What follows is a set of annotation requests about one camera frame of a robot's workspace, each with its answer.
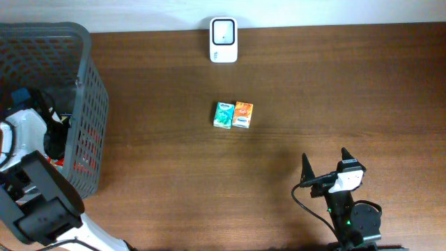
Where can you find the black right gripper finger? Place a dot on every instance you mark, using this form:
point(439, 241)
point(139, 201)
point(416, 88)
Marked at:
point(345, 155)
point(307, 173)

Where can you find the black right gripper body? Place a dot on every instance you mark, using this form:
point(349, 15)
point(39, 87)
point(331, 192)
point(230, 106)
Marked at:
point(325, 185)

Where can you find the orange tissue pack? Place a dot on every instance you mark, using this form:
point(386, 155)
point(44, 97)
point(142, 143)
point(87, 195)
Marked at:
point(242, 114)

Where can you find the teal tissue pack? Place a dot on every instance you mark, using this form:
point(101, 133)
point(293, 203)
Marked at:
point(223, 115)

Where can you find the red snack bag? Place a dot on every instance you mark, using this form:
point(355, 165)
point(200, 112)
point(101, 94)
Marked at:
point(58, 163)

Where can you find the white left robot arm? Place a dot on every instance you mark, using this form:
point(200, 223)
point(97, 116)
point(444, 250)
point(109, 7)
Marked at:
point(38, 204)

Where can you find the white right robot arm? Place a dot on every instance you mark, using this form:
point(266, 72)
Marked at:
point(355, 224)

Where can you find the white barcode scanner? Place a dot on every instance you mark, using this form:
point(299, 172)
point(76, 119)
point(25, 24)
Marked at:
point(223, 40)

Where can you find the grey plastic basket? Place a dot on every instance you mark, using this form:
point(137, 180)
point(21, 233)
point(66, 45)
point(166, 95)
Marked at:
point(55, 58)

